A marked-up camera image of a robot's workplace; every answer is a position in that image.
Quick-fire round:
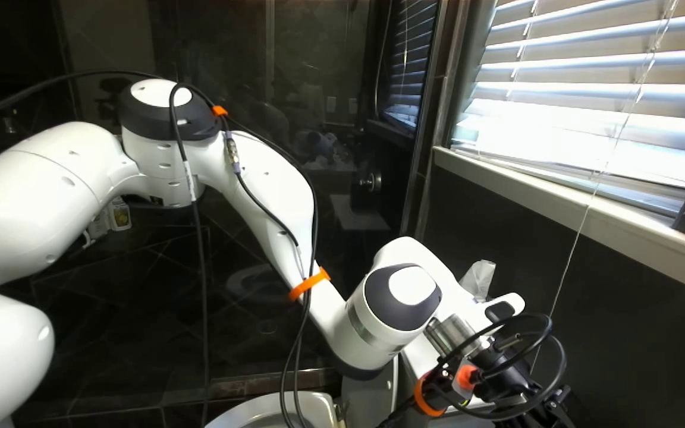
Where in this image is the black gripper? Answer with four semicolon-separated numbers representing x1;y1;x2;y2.
507;382;581;428

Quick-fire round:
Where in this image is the white tissue sheet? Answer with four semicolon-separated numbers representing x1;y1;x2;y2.
460;257;499;309

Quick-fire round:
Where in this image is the white window sill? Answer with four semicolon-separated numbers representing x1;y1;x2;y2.
430;145;685;287

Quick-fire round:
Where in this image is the white toilet lid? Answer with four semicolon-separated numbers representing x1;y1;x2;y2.
202;387;342;428

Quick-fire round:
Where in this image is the round metal shower knob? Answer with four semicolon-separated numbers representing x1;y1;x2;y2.
349;169;385;213

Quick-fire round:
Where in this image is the large window blind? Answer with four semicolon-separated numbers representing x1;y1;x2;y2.
446;0;685;222

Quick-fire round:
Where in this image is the small window blind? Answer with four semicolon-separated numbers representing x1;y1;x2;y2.
378;0;443;132

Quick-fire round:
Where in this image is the orange wrist cable strap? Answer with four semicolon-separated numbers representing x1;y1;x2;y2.
412;370;450;420

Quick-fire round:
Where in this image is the thin blind pull cord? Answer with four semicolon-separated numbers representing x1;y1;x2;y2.
544;0;679;323

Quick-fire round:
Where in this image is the orange forearm cable strap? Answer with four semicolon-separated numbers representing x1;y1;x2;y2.
285;266;333;303

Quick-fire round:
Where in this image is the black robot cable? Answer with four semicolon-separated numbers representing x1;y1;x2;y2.
0;69;570;428

